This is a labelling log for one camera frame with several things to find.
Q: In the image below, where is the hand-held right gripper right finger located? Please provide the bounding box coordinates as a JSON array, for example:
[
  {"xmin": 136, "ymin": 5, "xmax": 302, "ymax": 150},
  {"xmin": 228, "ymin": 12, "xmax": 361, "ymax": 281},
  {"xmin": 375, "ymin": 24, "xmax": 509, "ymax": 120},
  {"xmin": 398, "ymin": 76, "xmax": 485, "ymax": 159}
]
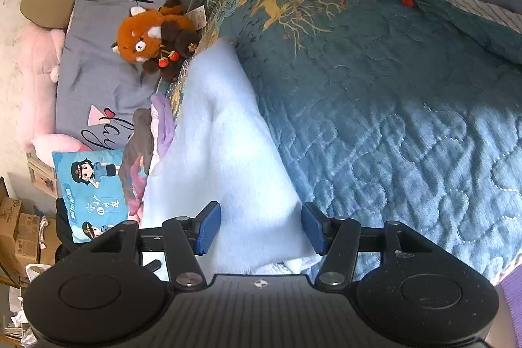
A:
[{"xmin": 301, "ymin": 201, "xmax": 439, "ymax": 289}]

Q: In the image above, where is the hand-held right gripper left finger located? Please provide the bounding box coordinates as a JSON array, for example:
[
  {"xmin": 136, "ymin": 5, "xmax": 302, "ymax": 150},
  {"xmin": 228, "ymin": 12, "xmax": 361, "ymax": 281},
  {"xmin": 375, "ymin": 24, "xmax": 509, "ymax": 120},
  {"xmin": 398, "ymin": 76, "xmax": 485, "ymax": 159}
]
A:
[{"xmin": 87, "ymin": 201, "xmax": 223, "ymax": 289}]

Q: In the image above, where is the pink and blue fleece garment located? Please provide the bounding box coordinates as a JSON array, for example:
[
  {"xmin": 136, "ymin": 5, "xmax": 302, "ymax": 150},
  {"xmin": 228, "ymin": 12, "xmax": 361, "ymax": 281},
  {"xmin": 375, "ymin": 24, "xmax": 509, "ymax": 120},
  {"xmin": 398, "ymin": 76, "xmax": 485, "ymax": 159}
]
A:
[{"xmin": 141, "ymin": 38, "xmax": 323, "ymax": 279}]

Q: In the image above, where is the pink printed cloth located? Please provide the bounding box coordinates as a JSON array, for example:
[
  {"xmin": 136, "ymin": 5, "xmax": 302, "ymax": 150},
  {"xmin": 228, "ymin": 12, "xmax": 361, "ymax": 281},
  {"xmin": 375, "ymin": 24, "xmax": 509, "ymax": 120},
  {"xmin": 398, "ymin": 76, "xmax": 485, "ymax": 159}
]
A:
[{"xmin": 128, "ymin": 169, "xmax": 148, "ymax": 217}]

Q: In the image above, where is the purple garment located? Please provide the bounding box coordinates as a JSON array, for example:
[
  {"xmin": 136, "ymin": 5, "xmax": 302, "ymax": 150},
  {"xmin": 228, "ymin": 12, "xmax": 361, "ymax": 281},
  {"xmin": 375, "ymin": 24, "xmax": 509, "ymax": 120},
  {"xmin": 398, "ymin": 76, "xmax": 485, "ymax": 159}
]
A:
[{"xmin": 150, "ymin": 93, "xmax": 176, "ymax": 162}]

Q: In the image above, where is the blue cartoon pillow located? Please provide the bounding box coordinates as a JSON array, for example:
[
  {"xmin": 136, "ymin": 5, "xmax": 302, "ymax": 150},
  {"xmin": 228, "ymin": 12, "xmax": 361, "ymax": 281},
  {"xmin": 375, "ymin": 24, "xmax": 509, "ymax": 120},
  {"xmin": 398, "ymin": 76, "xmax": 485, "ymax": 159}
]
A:
[{"xmin": 52, "ymin": 147, "xmax": 141, "ymax": 245}]

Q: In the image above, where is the teal embroidered quilt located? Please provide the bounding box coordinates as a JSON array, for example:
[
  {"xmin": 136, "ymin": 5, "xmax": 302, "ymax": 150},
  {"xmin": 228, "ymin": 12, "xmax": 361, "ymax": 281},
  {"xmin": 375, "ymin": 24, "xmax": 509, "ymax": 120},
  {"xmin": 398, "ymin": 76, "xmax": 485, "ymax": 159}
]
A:
[{"xmin": 169, "ymin": 0, "xmax": 522, "ymax": 285}]

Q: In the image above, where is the black jacket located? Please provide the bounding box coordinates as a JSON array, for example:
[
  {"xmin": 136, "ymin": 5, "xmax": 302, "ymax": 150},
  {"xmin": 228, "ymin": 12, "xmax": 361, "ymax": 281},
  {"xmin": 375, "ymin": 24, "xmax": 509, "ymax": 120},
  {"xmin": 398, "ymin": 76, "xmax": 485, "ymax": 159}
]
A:
[{"xmin": 54, "ymin": 198, "xmax": 88, "ymax": 263}]

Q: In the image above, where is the white plastic bag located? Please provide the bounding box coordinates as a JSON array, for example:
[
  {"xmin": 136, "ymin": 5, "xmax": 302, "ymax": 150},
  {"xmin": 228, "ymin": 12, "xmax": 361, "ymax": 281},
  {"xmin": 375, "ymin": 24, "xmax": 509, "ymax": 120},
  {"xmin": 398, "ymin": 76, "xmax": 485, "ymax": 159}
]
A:
[{"xmin": 10, "ymin": 262, "xmax": 54, "ymax": 348}]

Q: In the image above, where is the cardboard box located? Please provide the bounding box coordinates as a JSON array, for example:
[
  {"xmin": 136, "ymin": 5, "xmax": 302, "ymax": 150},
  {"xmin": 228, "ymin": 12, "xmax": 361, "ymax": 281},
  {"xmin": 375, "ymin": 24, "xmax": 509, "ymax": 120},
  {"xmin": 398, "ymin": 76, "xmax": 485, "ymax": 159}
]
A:
[
  {"xmin": 0, "ymin": 234, "xmax": 29, "ymax": 288},
  {"xmin": 14, "ymin": 213, "xmax": 42, "ymax": 264},
  {"xmin": 0, "ymin": 196, "xmax": 23, "ymax": 240}
]

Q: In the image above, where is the red panda plush toy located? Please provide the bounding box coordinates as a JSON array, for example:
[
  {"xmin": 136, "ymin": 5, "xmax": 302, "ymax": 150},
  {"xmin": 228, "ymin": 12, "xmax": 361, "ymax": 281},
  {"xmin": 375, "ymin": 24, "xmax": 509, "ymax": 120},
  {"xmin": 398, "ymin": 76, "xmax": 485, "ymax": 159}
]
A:
[{"xmin": 111, "ymin": 0, "xmax": 207, "ymax": 83}]

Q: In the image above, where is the purple knit cloth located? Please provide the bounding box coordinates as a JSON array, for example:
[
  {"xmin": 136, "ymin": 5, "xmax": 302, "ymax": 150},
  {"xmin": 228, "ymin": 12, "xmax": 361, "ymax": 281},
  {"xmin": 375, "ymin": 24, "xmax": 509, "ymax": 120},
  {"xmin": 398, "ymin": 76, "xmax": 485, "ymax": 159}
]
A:
[{"xmin": 485, "ymin": 256, "xmax": 522, "ymax": 348}]

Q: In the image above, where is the grey printed bed sheet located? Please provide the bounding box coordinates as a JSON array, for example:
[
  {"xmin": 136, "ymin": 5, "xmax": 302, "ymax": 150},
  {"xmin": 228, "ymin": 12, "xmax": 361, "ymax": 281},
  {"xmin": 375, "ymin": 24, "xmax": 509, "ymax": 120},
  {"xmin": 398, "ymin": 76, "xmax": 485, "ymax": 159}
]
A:
[{"xmin": 55, "ymin": 0, "xmax": 522, "ymax": 153}]

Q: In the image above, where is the pink plush toy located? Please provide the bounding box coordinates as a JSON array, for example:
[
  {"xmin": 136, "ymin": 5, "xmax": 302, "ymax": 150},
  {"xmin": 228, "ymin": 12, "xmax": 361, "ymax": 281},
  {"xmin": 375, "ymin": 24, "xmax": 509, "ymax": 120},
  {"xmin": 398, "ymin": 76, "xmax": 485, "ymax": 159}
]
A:
[{"xmin": 16, "ymin": 24, "xmax": 92, "ymax": 165}]

